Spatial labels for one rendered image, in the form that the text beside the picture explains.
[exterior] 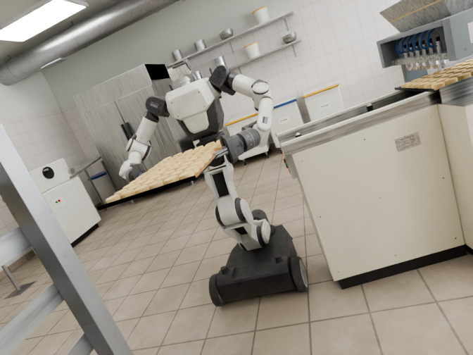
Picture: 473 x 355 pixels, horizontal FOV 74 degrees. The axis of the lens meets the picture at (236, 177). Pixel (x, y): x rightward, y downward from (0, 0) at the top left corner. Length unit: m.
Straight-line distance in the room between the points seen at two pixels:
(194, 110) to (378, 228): 1.14
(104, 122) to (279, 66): 3.02
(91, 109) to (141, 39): 1.53
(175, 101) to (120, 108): 3.74
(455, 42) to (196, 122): 1.19
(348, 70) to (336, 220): 4.21
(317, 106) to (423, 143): 3.41
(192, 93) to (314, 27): 4.11
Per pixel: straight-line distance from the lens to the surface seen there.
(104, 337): 0.55
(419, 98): 1.70
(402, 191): 1.76
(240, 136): 1.35
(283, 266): 1.91
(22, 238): 0.51
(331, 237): 1.75
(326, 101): 5.02
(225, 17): 5.81
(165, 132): 5.22
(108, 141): 5.73
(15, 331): 0.49
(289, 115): 5.03
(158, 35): 6.14
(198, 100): 1.74
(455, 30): 1.53
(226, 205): 1.81
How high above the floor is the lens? 1.22
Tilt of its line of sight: 15 degrees down
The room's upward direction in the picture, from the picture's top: 21 degrees counter-clockwise
